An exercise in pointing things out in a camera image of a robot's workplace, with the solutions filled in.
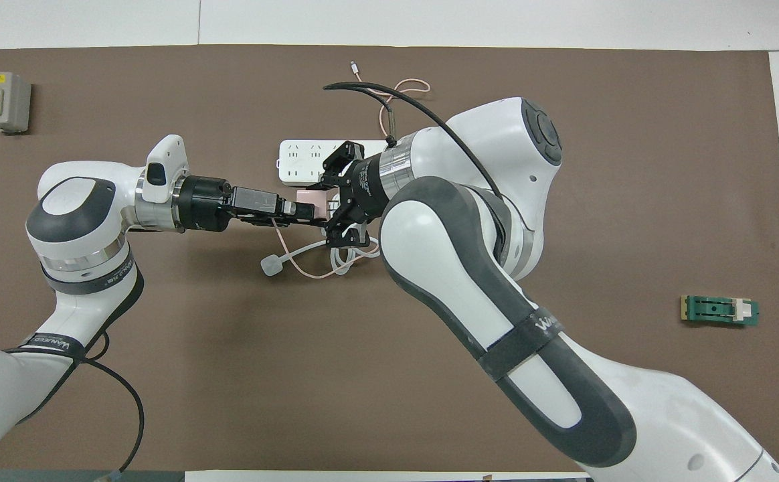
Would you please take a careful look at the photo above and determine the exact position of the pink charger plug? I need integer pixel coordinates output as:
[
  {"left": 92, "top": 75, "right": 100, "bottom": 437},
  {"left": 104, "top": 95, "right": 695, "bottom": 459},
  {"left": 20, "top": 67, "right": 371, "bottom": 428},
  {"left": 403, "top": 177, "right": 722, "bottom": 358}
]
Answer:
[{"left": 294, "top": 189, "right": 330, "bottom": 220}]

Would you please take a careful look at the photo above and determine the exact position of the brown table mat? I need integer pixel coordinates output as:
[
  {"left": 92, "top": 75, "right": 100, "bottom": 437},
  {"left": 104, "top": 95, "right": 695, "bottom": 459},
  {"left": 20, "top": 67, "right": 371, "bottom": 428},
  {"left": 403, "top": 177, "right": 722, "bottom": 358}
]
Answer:
[{"left": 0, "top": 44, "right": 779, "bottom": 473}]

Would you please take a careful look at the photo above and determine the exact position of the white power strip cord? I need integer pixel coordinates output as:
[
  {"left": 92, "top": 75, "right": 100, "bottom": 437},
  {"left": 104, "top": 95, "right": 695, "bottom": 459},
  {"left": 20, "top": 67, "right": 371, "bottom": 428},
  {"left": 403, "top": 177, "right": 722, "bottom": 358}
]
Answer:
[{"left": 260, "top": 221, "right": 383, "bottom": 278}]

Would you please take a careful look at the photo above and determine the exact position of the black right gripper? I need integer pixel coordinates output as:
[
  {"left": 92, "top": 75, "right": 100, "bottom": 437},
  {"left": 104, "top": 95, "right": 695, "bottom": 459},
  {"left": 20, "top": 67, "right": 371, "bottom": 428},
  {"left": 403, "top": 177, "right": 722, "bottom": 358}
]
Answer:
[{"left": 321, "top": 141, "right": 392, "bottom": 247}]

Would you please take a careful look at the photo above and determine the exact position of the white power strip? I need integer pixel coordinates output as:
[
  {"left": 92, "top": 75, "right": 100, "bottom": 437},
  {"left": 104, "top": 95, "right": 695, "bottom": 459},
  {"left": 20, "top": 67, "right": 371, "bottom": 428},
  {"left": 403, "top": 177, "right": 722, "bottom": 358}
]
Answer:
[{"left": 278, "top": 139, "right": 390, "bottom": 187}]

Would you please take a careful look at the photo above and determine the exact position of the pink charging cable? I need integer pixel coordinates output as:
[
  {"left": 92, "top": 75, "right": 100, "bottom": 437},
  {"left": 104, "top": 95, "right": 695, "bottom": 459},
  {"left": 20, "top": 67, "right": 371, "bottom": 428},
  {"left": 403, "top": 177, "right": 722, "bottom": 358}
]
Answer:
[{"left": 270, "top": 60, "right": 432, "bottom": 279}]

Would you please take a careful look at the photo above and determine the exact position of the grey on-off switch box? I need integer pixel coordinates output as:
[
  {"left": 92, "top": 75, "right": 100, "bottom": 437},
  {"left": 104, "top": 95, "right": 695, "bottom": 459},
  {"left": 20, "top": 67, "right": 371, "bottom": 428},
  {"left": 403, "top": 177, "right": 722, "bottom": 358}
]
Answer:
[{"left": 0, "top": 72, "right": 32, "bottom": 135}]

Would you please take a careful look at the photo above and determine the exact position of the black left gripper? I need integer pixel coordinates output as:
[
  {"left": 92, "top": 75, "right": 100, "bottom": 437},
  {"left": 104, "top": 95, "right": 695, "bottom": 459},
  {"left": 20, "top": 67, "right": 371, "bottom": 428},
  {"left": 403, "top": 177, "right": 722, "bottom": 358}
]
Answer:
[{"left": 177, "top": 175, "right": 315, "bottom": 233}]

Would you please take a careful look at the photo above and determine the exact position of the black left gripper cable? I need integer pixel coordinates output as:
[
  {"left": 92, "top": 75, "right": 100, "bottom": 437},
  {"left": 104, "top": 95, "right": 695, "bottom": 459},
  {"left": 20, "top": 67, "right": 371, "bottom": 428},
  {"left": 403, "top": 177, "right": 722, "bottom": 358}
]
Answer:
[{"left": 3, "top": 331, "right": 146, "bottom": 477}]

